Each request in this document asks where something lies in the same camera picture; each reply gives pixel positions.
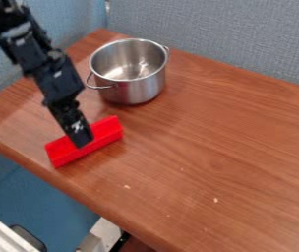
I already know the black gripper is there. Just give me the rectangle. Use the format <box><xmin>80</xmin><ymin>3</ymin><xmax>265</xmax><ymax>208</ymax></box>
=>
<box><xmin>35</xmin><ymin>55</ymin><xmax>95</xmax><ymax>149</ymax></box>

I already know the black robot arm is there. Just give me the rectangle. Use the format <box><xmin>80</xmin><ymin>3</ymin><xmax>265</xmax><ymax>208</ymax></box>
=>
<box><xmin>0</xmin><ymin>0</ymin><xmax>95</xmax><ymax>149</ymax></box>

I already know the black box on floor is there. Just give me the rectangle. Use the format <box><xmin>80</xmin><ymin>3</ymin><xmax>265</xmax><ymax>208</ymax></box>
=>
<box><xmin>9</xmin><ymin>224</ymin><xmax>48</xmax><ymax>252</ymax></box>

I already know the silver metal pot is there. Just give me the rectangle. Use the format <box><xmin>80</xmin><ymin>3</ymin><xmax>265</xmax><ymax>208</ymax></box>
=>
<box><xmin>85</xmin><ymin>38</ymin><xmax>170</xmax><ymax>105</ymax></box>

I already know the red object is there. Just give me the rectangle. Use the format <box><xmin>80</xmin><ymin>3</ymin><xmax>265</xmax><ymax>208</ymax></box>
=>
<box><xmin>44</xmin><ymin>115</ymin><xmax>123</xmax><ymax>168</ymax></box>

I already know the white table leg bracket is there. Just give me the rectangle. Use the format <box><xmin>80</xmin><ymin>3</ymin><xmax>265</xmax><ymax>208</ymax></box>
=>
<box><xmin>76</xmin><ymin>218</ymin><xmax>121</xmax><ymax>252</ymax></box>

